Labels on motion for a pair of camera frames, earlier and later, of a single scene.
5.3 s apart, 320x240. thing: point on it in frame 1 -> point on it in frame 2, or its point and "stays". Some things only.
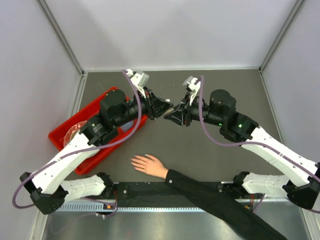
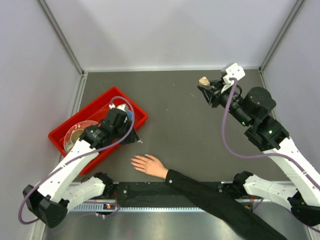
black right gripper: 184,111 -> 212,93
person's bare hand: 150,164 stays
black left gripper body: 148,94 -> 120,132
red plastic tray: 58,134 stays
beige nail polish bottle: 169,110 -> 204,81
